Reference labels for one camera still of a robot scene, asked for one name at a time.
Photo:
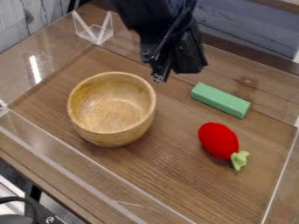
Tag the clear acrylic tray wall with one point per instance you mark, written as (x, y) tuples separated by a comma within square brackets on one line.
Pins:
[(87, 188)]

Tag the green rectangular block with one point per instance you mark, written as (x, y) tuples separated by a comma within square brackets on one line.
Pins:
[(220, 100)]

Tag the red plush strawberry toy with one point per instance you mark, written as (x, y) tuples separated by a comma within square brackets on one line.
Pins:
[(220, 143)]

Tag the wooden bowl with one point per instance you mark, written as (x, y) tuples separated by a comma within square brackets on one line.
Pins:
[(111, 108)]

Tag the black table leg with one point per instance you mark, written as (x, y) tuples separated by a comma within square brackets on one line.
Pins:
[(35, 193)]

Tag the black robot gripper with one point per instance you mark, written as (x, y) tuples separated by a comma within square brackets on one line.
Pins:
[(170, 36)]

